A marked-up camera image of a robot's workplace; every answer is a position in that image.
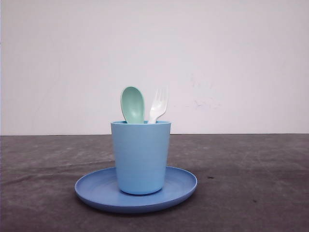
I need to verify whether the white plastic fork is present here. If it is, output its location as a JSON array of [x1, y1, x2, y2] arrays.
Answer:
[[148, 87, 168, 124]]

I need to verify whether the blue plastic plate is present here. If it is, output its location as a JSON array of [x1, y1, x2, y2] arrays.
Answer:
[[74, 166, 198, 214]]

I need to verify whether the light blue plastic cup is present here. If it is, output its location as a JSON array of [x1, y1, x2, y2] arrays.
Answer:
[[111, 121, 171, 195]]

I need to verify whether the mint green plastic spoon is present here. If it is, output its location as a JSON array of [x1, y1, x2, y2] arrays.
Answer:
[[120, 86, 145, 124]]

